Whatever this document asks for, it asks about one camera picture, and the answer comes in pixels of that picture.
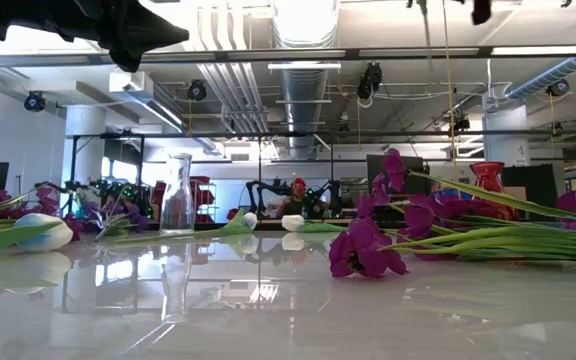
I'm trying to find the dark violet artificial flower bunch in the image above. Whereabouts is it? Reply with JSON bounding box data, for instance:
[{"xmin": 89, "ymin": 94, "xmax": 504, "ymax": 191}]
[{"xmin": 81, "ymin": 197, "xmax": 152, "ymax": 240}]

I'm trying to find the black background rig frame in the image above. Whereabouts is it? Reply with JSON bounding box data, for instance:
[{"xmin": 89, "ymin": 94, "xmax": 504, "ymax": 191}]
[{"xmin": 67, "ymin": 130, "xmax": 337, "ymax": 226}]

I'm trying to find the silver ceiling duct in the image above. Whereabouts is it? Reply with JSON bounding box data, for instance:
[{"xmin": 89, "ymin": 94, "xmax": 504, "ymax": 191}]
[{"xmin": 271, "ymin": 0, "xmax": 342, "ymax": 161}]

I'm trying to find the red glass vase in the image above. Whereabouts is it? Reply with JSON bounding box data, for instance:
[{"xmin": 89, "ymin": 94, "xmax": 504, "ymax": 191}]
[{"xmin": 467, "ymin": 161, "xmax": 519, "ymax": 222}]

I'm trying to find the overhead frame bar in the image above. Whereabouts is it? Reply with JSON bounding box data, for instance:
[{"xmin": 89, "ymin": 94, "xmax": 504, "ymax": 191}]
[{"xmin": 0, "ymin": 45, "xmax": 576, "ymax": 69}]

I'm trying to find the blue flexible duct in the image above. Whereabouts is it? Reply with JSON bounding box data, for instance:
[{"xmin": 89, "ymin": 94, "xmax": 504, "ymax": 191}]
[{"xmin": 504, "ymin": 56, "xmax": 576, "ymax": 100}]

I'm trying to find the ceiling strip light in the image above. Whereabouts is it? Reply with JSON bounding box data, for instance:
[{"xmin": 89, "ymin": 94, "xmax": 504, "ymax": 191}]
[{"xmin": 267, "ymin": 62, "xmax": 342, "ymax": 71}]

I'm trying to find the black panel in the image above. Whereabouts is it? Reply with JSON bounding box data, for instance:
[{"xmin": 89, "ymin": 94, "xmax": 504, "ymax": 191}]
[{"xmin": 500, "ymin": 163, "xmax": 560, "ymax": 206}]

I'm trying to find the clear glass vase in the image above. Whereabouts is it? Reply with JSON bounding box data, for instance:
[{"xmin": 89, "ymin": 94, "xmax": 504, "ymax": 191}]
[{"xmin": 159, "ymin": 152, "xmax": 196, "ymax": 236}]

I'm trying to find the blue bin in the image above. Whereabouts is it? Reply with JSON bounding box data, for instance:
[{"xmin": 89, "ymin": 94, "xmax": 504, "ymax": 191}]
[{"xmin": 435, "ymin": 187, "xmax": 472, "ymax": 199}]

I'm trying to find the red bin shelf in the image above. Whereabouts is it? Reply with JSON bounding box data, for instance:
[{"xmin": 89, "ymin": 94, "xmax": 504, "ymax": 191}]
[{"xmin": 193, "ymin": 174, "xmax": 218, "ymax": 225}]

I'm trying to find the black ceiling-hung camera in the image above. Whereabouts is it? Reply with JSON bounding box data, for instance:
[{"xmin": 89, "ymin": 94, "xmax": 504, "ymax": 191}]
[
  {"xmin": 22, "ymin": 90, "xmax": 48, "ymax": 113},
  {"xmin": 186, "ymin": 78, "xmax": 208, "ymax": 102},
  {"xmin": 448, "ymin": 112, "xmax": 472, "ymax": 137},
  {"xmin": 546, "ymin": 78, "xmax": 572, "ymax": 98},
  {"xmin": 356, "ymin": 62, "xmax": 384, "ymax": 101}
]

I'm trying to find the person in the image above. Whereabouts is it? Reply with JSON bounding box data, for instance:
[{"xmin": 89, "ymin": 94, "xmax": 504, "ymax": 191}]
[{"xmin": 277, "ymin": 177, "xmax": 322, "ymax": 220}]

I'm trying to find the cardboard box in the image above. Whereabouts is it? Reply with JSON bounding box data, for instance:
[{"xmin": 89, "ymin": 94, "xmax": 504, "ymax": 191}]
[{"xmin": 502, "ymin": 185, "xmax": 528, "ymax": 202}]

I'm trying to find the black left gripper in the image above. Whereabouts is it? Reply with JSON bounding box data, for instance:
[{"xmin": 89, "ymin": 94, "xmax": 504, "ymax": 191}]
[{"xmin": 0, "ymin": 0, "xmax": 190, "ymax": 74}]

